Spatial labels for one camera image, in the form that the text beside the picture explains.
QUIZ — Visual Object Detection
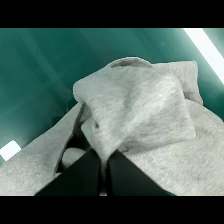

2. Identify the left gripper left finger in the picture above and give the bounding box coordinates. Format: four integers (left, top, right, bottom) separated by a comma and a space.
34, 148, 102, 197

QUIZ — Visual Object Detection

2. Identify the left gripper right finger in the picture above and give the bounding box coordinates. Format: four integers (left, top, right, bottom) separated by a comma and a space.
107, 149, 176, 197

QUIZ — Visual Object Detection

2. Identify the grey shirt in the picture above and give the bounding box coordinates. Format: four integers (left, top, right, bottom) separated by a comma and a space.
0, 56, 224, 197

